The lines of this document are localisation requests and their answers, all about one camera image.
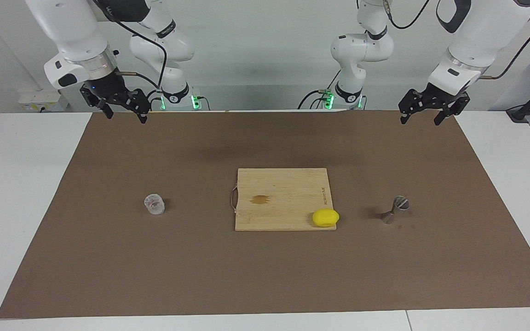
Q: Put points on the yellow lemon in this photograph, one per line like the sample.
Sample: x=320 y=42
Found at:
x=325 y=218

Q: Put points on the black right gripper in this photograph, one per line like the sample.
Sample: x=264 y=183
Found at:
x=108 y=89

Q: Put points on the brown table mat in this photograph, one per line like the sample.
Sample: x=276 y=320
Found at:
x=265 y=276

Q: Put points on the clear glass cup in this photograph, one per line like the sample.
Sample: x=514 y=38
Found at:
x=154 y=204

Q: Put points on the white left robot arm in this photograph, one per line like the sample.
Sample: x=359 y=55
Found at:
x=361 y=48

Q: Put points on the wooden cutting board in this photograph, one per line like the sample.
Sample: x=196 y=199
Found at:
x=283 y=216

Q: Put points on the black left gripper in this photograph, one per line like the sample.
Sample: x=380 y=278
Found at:
x=437 y=99

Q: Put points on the white socket box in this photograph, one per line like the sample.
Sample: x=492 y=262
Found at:
x=39 y=99

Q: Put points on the steel jigger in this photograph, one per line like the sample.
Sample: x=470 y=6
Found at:
x=389 y=217

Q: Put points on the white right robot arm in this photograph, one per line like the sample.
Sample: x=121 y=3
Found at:
x=69 y=32

